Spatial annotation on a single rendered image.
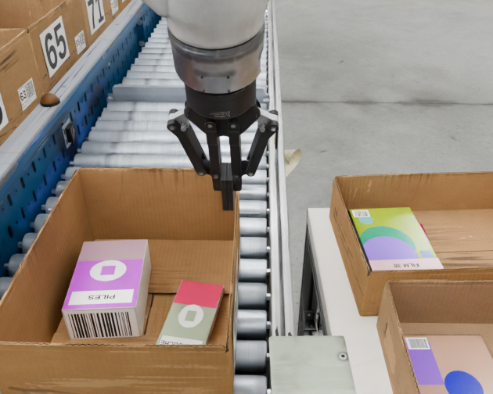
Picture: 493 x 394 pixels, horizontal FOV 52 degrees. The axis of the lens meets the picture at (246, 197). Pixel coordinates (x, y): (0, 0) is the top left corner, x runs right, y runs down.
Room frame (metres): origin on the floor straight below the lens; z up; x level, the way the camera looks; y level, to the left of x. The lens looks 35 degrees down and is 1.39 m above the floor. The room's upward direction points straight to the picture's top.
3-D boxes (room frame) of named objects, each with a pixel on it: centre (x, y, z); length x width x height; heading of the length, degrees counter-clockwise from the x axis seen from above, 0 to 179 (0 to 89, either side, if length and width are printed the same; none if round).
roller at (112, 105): (1.43, 0.18, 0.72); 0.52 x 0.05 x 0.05; 88
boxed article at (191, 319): (0.55, 0.09, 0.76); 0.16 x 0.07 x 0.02; 170
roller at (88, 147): (1.17, 0.19, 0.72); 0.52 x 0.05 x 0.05; 88
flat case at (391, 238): (0.72, -0.27, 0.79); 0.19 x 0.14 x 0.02; 3
